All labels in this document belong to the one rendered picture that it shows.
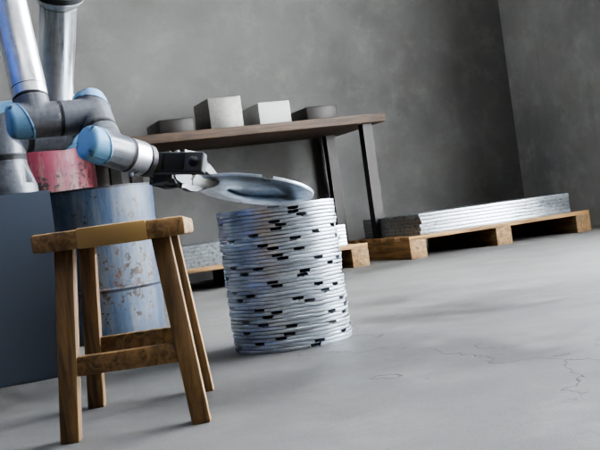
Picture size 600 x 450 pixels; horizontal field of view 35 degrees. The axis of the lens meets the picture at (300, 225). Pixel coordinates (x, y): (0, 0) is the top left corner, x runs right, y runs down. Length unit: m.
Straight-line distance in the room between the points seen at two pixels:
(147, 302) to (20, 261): 0.78
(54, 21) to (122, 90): 3.63
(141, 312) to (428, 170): 3.86
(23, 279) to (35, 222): 0.14
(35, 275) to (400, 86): 4.53
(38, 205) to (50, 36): 0.40
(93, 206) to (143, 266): 0.25
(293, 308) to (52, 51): 0.83
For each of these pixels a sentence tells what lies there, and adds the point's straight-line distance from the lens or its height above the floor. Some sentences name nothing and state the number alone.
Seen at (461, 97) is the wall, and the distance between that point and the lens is 6.82.
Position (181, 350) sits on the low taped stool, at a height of 0.12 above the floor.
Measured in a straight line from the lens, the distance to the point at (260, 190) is 2.31.
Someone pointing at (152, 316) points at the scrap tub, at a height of 0.06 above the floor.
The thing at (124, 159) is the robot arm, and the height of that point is 0.47.
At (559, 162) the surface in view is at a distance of 6.66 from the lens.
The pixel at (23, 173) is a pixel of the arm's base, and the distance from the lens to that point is 2.43.
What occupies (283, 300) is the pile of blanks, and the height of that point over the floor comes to 0.12.
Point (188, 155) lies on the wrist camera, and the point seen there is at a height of 0.47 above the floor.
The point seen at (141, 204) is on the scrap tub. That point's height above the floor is 0.41.
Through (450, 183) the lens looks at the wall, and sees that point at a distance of 6.69.
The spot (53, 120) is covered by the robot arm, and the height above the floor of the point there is 0.57.
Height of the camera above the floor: 0.30
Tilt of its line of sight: level
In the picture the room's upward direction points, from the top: 8 degrees counter-clockwise
